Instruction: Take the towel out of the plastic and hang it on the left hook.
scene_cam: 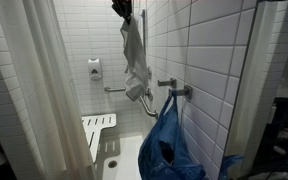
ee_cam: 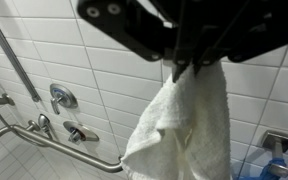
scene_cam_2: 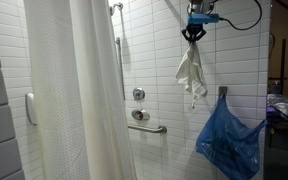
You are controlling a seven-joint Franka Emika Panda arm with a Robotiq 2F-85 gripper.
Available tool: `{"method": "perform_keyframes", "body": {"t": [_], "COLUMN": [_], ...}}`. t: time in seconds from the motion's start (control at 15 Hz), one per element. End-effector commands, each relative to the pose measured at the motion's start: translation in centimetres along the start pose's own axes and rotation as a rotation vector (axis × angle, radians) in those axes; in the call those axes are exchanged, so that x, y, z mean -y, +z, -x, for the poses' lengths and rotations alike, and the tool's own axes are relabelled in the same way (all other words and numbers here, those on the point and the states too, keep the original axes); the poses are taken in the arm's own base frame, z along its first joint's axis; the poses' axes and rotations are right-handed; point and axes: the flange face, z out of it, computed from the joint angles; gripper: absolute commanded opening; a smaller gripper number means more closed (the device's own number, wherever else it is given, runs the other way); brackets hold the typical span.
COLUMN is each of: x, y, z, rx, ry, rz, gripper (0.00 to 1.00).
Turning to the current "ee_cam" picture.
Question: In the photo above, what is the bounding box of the long bent steel grab bar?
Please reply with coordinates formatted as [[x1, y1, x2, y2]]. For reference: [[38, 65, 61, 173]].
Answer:
[[0, 119, 124, 174]]

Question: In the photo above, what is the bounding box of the round chrome shower valve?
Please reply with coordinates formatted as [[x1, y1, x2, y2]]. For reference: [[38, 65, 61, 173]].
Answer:
[[49, 83, 79, 115]]

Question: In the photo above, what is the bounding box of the oval chrome shower valve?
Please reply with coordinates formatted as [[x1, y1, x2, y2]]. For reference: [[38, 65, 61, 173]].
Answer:
[[62, 120, 100, 145]]

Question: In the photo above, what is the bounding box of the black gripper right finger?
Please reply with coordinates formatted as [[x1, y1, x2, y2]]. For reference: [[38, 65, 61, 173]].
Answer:
[[192, 0, 288, 75]]

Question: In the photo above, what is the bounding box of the steel wall hook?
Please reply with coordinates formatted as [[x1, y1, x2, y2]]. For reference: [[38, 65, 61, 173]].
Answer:
[[259, 129, 288, 179]]

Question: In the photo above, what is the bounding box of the chrome hose outlet fitting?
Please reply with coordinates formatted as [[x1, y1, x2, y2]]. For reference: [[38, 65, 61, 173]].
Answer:
[[37, 113, 56, 140]]

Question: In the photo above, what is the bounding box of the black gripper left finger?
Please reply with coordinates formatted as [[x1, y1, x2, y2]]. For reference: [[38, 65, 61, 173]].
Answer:
[[77, 0, 188, 83]]

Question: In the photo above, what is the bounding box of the white towel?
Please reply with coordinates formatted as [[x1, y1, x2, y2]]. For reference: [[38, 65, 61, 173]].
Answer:
[[120, 61, 233, 180]]

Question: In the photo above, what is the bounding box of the steel shower slide rail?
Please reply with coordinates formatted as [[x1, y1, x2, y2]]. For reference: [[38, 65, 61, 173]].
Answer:
[[0, 1, 42, 103]]

